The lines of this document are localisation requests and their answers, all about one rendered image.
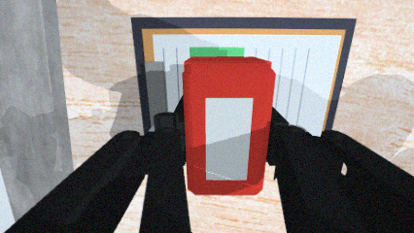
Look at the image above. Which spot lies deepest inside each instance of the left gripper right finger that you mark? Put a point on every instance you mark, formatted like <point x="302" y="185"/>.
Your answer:
<point x="381" y="195"/>

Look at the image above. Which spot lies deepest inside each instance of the dark grey clipboard with paper form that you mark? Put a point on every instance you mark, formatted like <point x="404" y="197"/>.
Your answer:
<point x="308" y="54"/>

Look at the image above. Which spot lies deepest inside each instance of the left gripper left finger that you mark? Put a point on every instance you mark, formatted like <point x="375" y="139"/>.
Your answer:
<point x="94" y="197"/>

